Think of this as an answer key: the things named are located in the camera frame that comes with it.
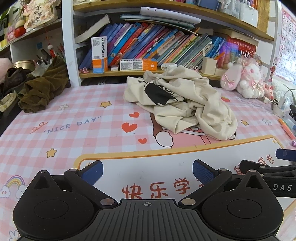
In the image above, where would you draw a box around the cream t-shirt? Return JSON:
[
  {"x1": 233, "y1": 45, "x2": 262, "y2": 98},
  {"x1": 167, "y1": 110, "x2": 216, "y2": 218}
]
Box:
[{"x1": 123, "y1": 66, "x2": 238, "y2": 141}]

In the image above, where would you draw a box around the orange marker pen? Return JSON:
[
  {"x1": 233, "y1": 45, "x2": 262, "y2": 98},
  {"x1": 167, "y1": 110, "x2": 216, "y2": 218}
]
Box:
[{"x1": 278, "y1": 118, "x2": 295, "y2": 140}]

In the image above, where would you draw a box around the pink checkered table mat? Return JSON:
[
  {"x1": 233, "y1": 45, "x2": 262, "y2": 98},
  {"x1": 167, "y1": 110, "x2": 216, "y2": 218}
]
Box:
[{"x1": 1, "y1": 84, "x2": 292, "y2": 240}]

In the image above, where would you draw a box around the pink white plush bunny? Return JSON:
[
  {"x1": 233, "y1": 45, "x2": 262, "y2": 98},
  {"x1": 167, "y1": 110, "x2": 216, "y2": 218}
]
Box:
[{"x1": 220, "y1": 56, "x2": 274, "y2": 100}]

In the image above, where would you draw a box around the brown velvet cloth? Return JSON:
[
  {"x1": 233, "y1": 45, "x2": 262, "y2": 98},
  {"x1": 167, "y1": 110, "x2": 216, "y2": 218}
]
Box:
[{"x1": 18, "y1": 57, "x2": 70, "y2": 113}]

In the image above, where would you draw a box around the beige pen holder box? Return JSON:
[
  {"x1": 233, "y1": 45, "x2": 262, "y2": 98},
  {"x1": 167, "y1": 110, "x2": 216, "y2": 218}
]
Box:
[{"x1": 201, "y1": 57, "x2": 217, "y2": 75}]

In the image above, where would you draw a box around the white charger on shelf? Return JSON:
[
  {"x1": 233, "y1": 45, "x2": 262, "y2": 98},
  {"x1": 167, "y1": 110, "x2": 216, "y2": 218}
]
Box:
[{"x1": 161, "y1": 63, "x2": 177, "y2": 71}]

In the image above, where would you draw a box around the brass bowl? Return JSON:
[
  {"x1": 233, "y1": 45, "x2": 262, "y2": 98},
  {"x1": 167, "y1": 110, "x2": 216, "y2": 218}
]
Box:
[{"x1": 12, "y1": 60, "x2": 35, "y2": 71}]

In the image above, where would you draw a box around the tall white orange box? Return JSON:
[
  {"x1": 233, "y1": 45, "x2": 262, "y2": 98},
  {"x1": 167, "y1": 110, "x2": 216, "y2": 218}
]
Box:
[{"x1": 91, "y1": 36, "x2": 108, "y2": 74}]

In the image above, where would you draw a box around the flat white orange box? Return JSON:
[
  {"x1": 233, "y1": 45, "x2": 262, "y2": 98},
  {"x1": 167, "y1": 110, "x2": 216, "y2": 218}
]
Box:
[{"x1": 119, "y1": 58, "x2": 158, "y2": 71}]

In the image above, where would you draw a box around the white wooden bookshelf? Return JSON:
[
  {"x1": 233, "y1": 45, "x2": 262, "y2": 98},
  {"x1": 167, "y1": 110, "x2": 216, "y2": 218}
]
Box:
[{"x1": 0, "y1": 0, "x2": 278, "y2": 88}]

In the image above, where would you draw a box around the row of colourful books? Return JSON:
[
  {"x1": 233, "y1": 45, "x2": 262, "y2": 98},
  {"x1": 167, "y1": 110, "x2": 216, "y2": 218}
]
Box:
[{"x1": 79, "y1": 21, "x2": 258, "y2": 70}]

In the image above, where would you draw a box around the alphabet wall poster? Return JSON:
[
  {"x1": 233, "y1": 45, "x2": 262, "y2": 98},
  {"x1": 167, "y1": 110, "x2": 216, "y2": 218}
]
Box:
[{"x1": 276, "y1": 4, "x2": 295, "y2": 84}]

